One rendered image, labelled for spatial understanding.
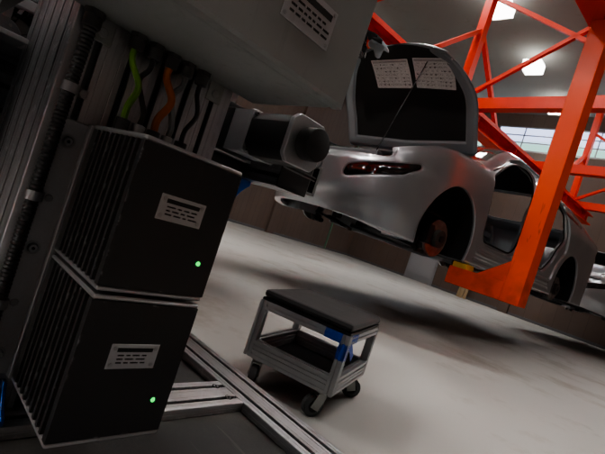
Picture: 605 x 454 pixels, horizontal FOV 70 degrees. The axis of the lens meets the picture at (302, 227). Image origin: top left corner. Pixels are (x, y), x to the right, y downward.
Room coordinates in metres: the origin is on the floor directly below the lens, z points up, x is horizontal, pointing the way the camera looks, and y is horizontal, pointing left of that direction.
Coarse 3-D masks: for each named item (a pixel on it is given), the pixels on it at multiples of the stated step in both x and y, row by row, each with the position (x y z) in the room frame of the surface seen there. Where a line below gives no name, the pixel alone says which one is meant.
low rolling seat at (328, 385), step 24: (264, 312) 1.50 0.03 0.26; (288, 312) 1.47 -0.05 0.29; (312, 312) 1.44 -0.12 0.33; (336, 312) 1.50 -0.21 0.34; (360, 312) 1.69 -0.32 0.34; (264, 336) 1.58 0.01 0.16; (288, 336) 1.77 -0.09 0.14; (312, 336) 1.83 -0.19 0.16; (336, 336) 1.39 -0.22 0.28; (360, 336) 1.48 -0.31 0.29; (264, 360) 1.48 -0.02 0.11; (288, 360) 1.45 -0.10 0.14; (312, 360) 1.66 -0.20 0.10; (336, 360) 1.38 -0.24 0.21; (360, 360) 1.70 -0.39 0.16; (312, 384) 1.40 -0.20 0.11; (336, 384) 1.38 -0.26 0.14; (312, 408) 1.40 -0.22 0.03
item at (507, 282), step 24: (600, 24) 3.51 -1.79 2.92; (600, 48) 3.47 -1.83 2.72; (576, 72) 3.56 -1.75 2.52; (600, 72) 3.51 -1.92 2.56; (576, 96) 3.51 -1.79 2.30; (576, 120) 3.47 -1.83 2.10; (552, 144) 3.56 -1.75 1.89; (576, 144) 3.51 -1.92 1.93; (552, 168) 3.51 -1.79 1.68; (552, 192) 3.47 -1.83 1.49; (528, 216) 3.56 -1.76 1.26; (552, 216) 3.51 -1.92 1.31; (528, 240) 3.51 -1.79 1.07; (456, 264) 3.93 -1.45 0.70; (504, 264) 3.62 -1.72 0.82; (528, 264) 3.46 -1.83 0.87; (480, 288) 3.70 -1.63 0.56; (504, 288) 3.56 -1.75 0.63; (528, 288) 3.52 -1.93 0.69
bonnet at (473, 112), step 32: (384, 64) 4.18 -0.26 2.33; (416, 64) 3.92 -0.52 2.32; (448, 64) 3.66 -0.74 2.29; (352, 96) 4.75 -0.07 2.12; (384, 96) 4.43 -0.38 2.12; (416, 96) 4.14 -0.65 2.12; (448, 96) 3.87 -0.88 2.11; (352, 128) 4.91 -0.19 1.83; (384, 128) 4.58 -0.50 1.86; (416, 128) 4.27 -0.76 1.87; (448, 128) 3.98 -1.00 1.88
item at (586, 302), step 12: (600, 252) 9.04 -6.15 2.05; (600, 264) 10.03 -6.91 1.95; (600, 276) 7.37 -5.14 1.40; (588, 288) 7.33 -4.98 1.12; (600, 288) 7.28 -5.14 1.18; (552, 300) 10.32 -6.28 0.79; (588, 300) 7.32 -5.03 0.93; (600, 300) 7.27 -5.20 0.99; (588, 312) 11.27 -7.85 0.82; (600, 312) 7.29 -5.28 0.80
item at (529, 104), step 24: (504, 0) 6.96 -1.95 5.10; (576, 0) 3.40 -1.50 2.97; (600, 0) 3.32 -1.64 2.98; (384, 24) 5.72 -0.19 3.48; (480, 24) 7.14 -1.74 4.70; (552, 24) 6.28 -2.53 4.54; (480, 48) 7.12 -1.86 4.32; (552, 48) 6.19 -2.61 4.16; (504, 72) 6.65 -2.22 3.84; (528, 96) 6.22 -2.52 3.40; (552, 96) 5.97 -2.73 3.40; (600, 96) 5.52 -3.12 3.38; (480, 120) 7.16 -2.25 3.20; (600, 120) 11.01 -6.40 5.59; (504, 144) 7.86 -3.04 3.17; (576, 168) 8.30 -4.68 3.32; (600, 168) 8.00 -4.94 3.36; (576, 192) 11.00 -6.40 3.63; (600, 192) 10.64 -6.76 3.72; (576, 216) 10.70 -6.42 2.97
